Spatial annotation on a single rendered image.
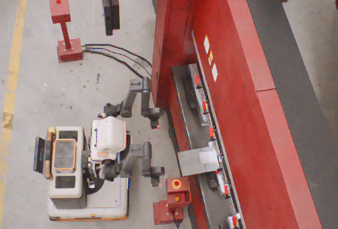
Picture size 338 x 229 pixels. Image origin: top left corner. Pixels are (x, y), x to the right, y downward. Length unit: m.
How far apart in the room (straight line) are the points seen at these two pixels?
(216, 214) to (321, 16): 2.89
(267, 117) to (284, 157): 0.20
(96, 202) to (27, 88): 1.43
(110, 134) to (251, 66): 1.15
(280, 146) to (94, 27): 3.32
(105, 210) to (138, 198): 0.42
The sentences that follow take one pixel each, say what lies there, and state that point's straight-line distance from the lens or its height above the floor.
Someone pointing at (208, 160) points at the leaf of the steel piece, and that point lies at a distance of 3.48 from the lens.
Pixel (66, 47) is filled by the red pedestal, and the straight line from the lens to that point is 4.86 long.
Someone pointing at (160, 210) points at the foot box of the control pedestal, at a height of 0.12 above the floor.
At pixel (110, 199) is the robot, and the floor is 0.28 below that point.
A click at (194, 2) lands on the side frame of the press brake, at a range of 3.21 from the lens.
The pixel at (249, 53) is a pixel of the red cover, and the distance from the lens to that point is 2.37.
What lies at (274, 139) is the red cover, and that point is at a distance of 2.20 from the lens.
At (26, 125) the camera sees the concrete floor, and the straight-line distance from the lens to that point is 4.72.
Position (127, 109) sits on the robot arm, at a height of 1.31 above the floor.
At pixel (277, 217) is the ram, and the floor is 2.02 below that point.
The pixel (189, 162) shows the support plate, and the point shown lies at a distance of 3.46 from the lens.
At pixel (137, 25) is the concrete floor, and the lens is 5.15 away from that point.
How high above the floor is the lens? 4.27
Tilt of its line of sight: 65 degrees down
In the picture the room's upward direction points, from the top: 10 degrees clockwise
